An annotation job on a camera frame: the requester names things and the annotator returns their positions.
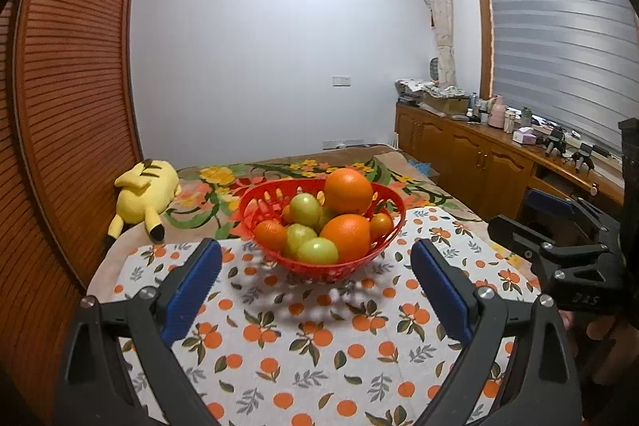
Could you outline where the yellow lemon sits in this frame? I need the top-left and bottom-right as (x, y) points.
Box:
(313, 205), (337, 235)

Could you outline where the floral bed blanket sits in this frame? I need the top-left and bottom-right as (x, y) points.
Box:
(86, 145), (483, 297)

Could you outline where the mandarin orange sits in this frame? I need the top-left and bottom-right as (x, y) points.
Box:
(254, 220), (287, 252)

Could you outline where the large orange in basket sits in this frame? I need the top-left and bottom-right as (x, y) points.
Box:
(324, 168), (374, 215)

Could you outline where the grey window blind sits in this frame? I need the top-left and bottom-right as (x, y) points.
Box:
(490, 0), (638, 150)

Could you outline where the large orange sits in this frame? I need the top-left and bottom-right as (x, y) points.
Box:
(319, 214), (371, 263)
(324, 168), (374, 215)

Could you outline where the red plastic fruit basket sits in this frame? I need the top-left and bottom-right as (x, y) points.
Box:
(238, 178), (406, 282)

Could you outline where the small tangerine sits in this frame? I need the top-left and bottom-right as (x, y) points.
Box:
(282, 204), (294, 225)
(369, 213), (394, 241)

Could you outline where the white curtain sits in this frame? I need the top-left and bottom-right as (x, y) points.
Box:
(428, 0), (456, 87)

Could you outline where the wooden louvred wardrobe door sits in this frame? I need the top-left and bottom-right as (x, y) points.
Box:
(1, 0), (142, 425)

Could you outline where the green apple in basket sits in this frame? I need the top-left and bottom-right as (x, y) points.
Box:
(289, 192), (321, 227)

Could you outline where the pink bottle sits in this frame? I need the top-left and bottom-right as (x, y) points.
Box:
(487, 95), (507, 130)

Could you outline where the cardboard box with papers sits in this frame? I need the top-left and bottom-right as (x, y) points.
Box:
(395, 78), (470, 117)

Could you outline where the hand holding second gripper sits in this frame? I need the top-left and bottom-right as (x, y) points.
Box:
(560, 310), (638, 385)

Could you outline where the green apple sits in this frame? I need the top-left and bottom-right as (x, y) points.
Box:
(289, 192), (321, 227)
(297, 237), (339, 265)

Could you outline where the yellow-green apple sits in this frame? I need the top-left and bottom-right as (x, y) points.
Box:
(283, 224), (318, 258)

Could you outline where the white wall switch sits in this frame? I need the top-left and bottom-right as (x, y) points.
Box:
(333, 75), (351, 87)

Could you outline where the orange-print tablecloth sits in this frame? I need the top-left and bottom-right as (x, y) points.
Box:
(111, 205), (543, 426)

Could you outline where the wooden sideboard cabinet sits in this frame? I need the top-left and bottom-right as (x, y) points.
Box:
(395, 104), (624, 220)

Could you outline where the yellow Pikachu plush toy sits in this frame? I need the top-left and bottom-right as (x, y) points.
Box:
(107, 159), (181, 244)

